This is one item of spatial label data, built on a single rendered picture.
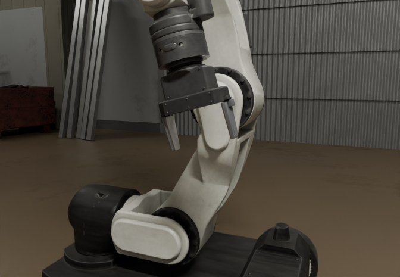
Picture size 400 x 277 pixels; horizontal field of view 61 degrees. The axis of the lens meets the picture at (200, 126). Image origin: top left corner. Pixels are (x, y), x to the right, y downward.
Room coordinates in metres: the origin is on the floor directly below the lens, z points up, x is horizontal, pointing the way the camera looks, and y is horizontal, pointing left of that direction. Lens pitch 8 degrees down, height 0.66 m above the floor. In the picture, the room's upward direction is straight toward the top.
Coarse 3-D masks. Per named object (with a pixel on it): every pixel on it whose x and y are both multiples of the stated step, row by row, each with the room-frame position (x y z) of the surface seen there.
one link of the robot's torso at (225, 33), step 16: (224, 0) 0.71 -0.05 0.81; (224, 16) 0.72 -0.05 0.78; (240, 16) 0.81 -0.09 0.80; (208, 32) 0.74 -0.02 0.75; (224, 32) 0.72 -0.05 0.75; (240, 32) 0.81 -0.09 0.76; (208, 48) 0.74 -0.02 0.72; (224, 48) 0.72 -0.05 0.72; (240, 48) 0.72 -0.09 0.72; (208, 64) 0.74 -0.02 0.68; (224, 64) 0.72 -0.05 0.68; (240, 64) 0.71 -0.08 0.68; (240, 80) 0.69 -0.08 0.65; (256, 80) 0.76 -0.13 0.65; (256, 96) 0.72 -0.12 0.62; (192, 112) 0.73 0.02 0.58; (256, 112) 0.74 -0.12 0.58
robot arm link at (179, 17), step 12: (180, 0) 0.55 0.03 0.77; (192, 0) 0.55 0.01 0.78; (204, 0) 0.54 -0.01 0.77; (156, 12) 0.56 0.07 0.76; (168, 12) 0.55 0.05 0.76; (180, 12) 0.54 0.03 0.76; (192, 12) 0.55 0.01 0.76; (204, 12) 0.54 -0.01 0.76; (156, 24) 0.54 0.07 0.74; (168, 24) 0.54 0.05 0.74; (180, 24) 0.54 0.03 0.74; (192, 24) 0.54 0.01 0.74; (156, 36) 0.55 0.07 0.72
